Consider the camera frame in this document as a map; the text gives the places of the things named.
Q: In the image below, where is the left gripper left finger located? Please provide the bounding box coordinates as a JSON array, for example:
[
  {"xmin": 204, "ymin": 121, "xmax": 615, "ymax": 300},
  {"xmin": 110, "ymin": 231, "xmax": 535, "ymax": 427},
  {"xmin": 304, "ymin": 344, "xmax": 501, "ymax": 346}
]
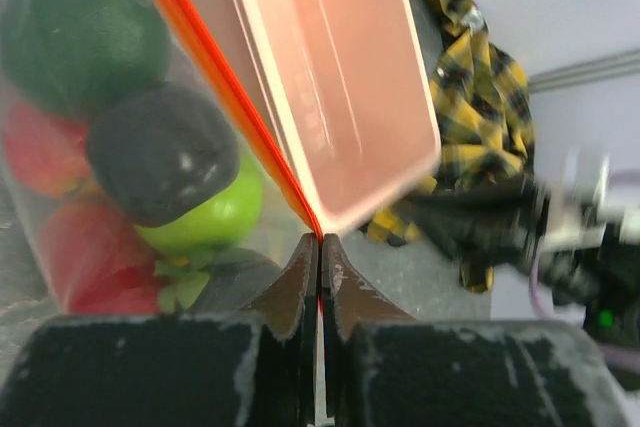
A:
[{"xmin": 243, "ymin": 234, "xmax": 320, "ymax": 426}]

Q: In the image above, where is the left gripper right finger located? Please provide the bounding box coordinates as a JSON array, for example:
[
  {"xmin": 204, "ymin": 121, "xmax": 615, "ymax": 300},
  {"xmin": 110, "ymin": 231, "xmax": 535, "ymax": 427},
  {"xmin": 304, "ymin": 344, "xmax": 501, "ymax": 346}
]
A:
[{"xmin": 321, "ymin": 234, "xmax": 415, "ymax": 426}]

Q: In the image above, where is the clear zip top bag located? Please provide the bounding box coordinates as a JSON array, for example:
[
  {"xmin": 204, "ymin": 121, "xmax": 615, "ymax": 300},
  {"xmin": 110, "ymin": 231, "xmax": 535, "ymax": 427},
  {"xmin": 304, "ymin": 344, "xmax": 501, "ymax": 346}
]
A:
[{"xmin": 1, "ymin": 0, "xmax": 307, "ymax": 314}]

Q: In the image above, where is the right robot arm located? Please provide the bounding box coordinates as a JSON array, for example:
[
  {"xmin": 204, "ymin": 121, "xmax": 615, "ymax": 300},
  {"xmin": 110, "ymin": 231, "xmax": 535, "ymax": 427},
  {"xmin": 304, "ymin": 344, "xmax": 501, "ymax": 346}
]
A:
[{"xmin": 396, "ymin": 151, "xmax": 639, "ymax": 392}]

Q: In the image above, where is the green fake apple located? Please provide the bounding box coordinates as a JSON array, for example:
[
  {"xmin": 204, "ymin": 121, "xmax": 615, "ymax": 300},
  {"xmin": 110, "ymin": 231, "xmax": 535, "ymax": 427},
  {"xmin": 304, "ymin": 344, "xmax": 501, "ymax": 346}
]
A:
[{"xmin": 134, "ymin": 153, "xmax": 264, "ymax": 254}]

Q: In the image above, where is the dark fake plum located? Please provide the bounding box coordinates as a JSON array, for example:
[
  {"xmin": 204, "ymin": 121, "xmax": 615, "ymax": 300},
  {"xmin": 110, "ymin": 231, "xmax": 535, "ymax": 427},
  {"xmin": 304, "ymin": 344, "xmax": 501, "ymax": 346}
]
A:
[{"xmin": 85, "ymin": 82, "xmax": 240, "ymax": 227}]

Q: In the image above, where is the red fake tomato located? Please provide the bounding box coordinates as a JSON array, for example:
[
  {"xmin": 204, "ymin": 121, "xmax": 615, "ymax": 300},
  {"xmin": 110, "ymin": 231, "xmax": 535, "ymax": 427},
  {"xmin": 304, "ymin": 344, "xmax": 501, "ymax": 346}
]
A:
[{"xmin": 2, "ymin": 101, "xmax": 91, "ymax": 198}]

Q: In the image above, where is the dark green fake avocado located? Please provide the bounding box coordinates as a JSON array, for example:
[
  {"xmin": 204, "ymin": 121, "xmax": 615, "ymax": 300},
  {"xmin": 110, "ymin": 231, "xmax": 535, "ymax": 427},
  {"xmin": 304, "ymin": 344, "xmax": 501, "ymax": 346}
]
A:
[{"xmin": 1, "ymin": 0, "xmax": 172, "ymax": 119}]

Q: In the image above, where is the yellow plaid shirt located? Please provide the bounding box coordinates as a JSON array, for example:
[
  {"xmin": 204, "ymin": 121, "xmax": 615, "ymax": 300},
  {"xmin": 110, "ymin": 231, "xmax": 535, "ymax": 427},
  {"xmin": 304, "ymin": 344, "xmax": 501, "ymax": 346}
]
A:
[{"xmin": 361, "ymin": 0, "xmax": 539, "ymax": 293}]

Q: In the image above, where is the pink plastic bin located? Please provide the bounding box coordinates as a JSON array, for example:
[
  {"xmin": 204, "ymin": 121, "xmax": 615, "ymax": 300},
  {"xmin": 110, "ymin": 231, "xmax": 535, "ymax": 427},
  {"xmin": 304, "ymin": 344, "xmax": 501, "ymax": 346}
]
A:
[{"xmin": 191, "ymin": 0, "xmax": 440, "ymax": 234}]

